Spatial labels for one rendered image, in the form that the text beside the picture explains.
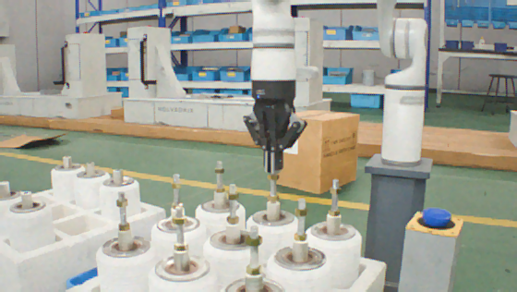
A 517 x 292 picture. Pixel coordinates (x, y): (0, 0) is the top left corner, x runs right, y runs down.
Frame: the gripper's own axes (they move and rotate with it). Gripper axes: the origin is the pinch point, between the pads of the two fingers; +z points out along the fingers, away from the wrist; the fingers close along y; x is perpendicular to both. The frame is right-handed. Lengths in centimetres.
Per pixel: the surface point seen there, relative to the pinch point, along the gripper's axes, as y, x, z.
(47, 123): -321, 73, 31
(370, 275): 18.0, 4.5, 17.6
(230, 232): 2.4, -12.7, 8.6
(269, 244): 2.6, -3.9, 13.4
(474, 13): -122, 565, -92
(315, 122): -51, 83, 7
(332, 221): 12.1, 1.0, 8.2
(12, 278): -33, -38, 22
